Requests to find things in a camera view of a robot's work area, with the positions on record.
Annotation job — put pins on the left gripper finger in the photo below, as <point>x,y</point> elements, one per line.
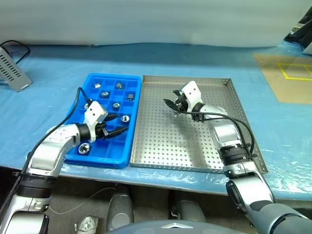
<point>117,131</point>
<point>110,117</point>

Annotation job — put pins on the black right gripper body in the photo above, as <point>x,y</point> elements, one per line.
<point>182,103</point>

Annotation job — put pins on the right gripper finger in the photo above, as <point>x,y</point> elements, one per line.
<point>170,103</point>
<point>177,92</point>

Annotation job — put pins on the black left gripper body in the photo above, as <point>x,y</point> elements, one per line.
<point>101,131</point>

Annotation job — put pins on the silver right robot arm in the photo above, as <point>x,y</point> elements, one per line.
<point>226,134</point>

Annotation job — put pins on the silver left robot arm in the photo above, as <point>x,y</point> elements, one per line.
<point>48,148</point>

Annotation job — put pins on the blue compartment tray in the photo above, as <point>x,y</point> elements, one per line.
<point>117,151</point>

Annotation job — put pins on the grey device with cable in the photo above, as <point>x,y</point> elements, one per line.
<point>12,70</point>

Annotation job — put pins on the perforated metal tray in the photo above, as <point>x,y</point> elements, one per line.
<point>165,146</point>

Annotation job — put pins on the dark grey rounded cylinder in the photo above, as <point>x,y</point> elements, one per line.
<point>192,210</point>
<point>120,209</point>

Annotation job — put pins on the crumpled white paper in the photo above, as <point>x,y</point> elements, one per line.
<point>85,223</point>

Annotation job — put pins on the grey-blue robot torso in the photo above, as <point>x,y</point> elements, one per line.
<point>170,228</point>

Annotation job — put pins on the brown cardboard mat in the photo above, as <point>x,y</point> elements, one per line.
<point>292,92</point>

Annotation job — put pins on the black and white equipment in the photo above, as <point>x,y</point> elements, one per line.
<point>302,31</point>

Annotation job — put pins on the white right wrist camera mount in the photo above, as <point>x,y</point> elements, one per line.
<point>192,92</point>

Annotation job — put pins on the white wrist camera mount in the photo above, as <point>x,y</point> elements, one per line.
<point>192,92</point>
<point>95,112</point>

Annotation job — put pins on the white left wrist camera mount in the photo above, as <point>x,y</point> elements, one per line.
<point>95,112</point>

